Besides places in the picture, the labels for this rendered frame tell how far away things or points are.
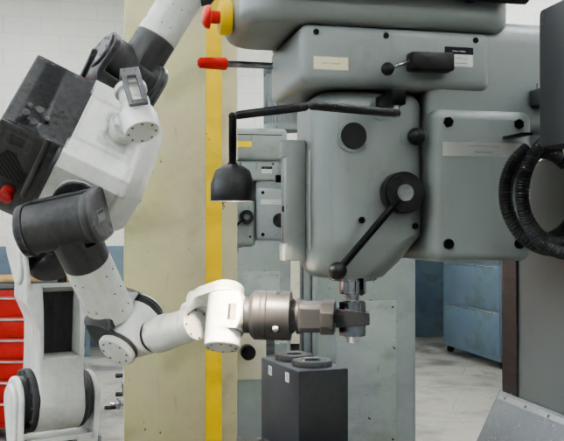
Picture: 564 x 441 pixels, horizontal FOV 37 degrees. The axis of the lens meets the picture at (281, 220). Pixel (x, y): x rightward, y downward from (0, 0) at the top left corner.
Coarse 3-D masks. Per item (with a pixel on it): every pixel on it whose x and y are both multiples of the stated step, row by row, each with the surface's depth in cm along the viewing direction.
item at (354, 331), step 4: (340, 308) 151; (344, 308) 150; (348, 308) 150; (352, 308) 150; (356, 308) 150; (360, 308) 150; (364, 308) 151; (340, 328) 151; (344, 328) 150; (348, 328) 150; (352, 328) 150; (356, 328) 150; (360, 328) 150; (364, 328) 151; (340, 332) 151; (344, 332) 150; (348, 332) 150; (352, 332) 150; (356, 332) 150; (360, 332) 150; (364, 332) 151; (344, 336) 150; (348, 336) 150; (352, 336) 150; (356, 336) 150; (360, 336) 150
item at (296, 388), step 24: (264, 360) 200; (288, 360) 195; (312, 360) 192; (264, 384) 200; (288, 384) 187; (312, 384) 184; (336, 384) 186; (264, 408) 200; (288, 408) 187; (312, 408) 183; (336, 408) 186; (264, 432) 200; (288, 432) 187; (312, 432) 183; (336, 432) 186
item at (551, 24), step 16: (544, 16) 127; (560, 16) 123; (544, 32) 127; (560, 32) 123; (544, 48) 127; (560, 48) 123; (544, 64) 127; (560, 64) 123; (544, 80) 127; (560, 80) 123; (544, 96) 127; (560, 96) 123; (544, 112) 127; (560, 112) 123; (544, 128) 127; (560, 128) 122; (544, 144) 127; (560, 144) 123
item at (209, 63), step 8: (200, 64) 156; (208, 64) 156; (216, 64) 156; (224, 64) 156; (232, 64) 157; (240, 64) 158; (248, 64) 158; (256, 64) 158; (264, 64) 159; (272, 64) 159
